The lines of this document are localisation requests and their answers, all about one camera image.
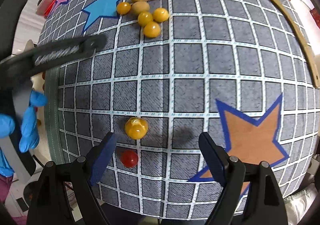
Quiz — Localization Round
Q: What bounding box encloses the blue gloved left hand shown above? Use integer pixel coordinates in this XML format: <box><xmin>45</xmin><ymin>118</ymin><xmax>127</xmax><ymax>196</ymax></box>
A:
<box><xmin>1</xmin><ymin>90</ymin><xmax>48</xmax><ymax>153</ymax></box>

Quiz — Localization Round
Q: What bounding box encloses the dark tomato front edge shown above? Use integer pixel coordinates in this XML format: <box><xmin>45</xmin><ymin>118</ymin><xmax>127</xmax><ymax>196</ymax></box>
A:
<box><xmin>120</xmin><ymin>150</ymin><xmax>139</xmax><ymax>168</ymax></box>

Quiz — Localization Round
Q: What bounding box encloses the yellow tomato near front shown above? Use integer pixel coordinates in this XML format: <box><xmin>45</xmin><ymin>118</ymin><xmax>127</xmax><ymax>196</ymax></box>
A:
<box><xmin>124</xmin><ymin>117</ymin><xmax>148</xmax><ymax>140</ymax></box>

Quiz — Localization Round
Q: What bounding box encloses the red lidded plastic container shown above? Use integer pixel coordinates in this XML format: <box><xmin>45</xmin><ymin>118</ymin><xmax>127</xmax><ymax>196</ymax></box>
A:
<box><xmin>36</xmin><ymin>0</ymin><xmax>56</xmax><ymax>18</ymax></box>

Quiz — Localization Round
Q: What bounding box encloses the yellow tomato beside star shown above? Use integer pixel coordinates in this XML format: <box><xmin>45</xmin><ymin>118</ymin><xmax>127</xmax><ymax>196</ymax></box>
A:
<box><xmin>116</xmin><ymin>2</ymin><xmax>131</xmax><ymax>15</ymax></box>

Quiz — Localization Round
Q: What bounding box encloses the yellow tomato cluster centre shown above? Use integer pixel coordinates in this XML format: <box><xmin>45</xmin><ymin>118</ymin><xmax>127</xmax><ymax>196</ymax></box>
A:
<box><xmin>137</xmin><ymin>11</ymin><xmax>153</xmax><ymax>28</ymax></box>

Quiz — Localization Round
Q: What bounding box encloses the yellow tomato cluster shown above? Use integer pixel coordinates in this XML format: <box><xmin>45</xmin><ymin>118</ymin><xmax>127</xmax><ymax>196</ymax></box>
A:
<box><xmin>143</xmin><ymin>21</ymin><xmax>161</xmax><ymax>38</ymax></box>
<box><xmin>152</xmin><ymin>8</ymin><xmax>169</xmax><ymax>23</ymax></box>
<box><xmin>137</xmin><ymin>11</ymin><xmax>153</xmax><ymax>28</ymax></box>

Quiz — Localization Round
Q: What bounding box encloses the yellow tomato cluster lower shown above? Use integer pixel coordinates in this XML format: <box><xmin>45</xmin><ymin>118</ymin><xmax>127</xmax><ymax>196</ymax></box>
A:
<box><xmin>143</xmin><ymin>21</ymin><xmax>161</xmax><ymax>38</ymax></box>

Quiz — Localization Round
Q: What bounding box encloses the grey grid star tablecloth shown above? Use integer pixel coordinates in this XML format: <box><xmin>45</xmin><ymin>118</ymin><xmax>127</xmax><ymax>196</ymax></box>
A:
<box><xmin>39</xmin><ymin>0</ymin><xmax>319</xmax><ymax>220</ymax></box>

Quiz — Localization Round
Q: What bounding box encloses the yellow tomato cluster right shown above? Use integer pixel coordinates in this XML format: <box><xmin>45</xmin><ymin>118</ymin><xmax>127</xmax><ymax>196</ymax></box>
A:
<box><xmin>152</xmin><ymin>8</ymin><xmax>169</xmax><ymax>23</ymax></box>

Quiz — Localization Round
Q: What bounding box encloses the long curved wooden stick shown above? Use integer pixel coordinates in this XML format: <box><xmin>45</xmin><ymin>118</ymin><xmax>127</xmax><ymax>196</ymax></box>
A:
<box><xmin>237</xmin><ymin>0</ymin><xmax>320</xmax><ymax>88</ymax></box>

